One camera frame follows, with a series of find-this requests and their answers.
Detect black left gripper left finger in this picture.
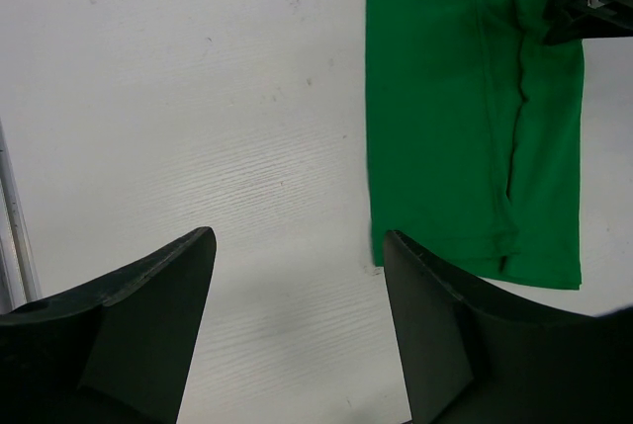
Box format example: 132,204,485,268
1,226,217,423

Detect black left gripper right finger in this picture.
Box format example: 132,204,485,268
384,231,632,423

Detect green t shirt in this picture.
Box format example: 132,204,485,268
365,0,585,290

